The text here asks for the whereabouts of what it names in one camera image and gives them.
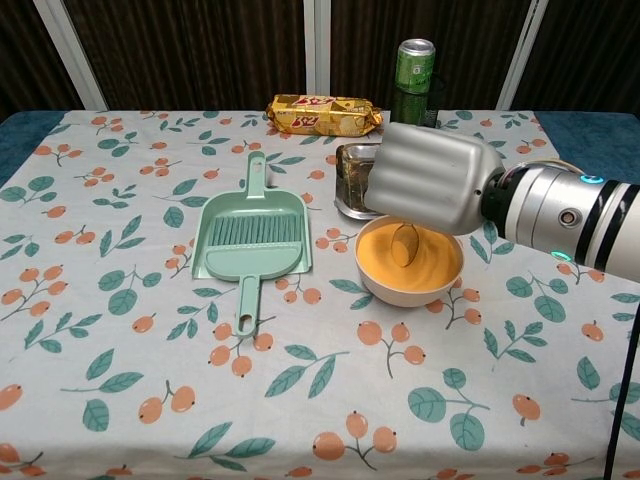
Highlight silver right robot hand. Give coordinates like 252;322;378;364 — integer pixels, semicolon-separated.
363;121;504;236

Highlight metal spoon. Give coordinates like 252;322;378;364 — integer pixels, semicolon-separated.
388;222;422;269

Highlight stainless steel tray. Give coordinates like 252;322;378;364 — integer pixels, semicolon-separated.
333;142;387;222

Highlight cream round bowl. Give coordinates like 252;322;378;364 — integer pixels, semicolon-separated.
355;214;466;308

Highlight mint green hand brush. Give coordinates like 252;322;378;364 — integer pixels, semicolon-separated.
205;214;301;337

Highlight floral tablecloth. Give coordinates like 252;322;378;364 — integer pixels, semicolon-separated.
0;108;640;480

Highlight black mesh cup holder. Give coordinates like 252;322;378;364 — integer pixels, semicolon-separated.
389;73;446;129

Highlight yellow powder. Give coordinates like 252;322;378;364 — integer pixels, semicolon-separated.
357;219;462;294

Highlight green drink can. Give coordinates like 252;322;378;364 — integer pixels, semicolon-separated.
395;38;436;126

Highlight yellow biscuit packet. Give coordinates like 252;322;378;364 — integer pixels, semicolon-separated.
264;93;384;139

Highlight dark ribbed partition panel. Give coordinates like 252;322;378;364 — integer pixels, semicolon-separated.
0;0;109;121
313;0;549;112
497;0;640;115
37;0;321;112

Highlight mint green dustpan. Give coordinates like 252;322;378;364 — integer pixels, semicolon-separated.
191;152;315;282

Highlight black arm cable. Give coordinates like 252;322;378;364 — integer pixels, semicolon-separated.
602;309;640;480

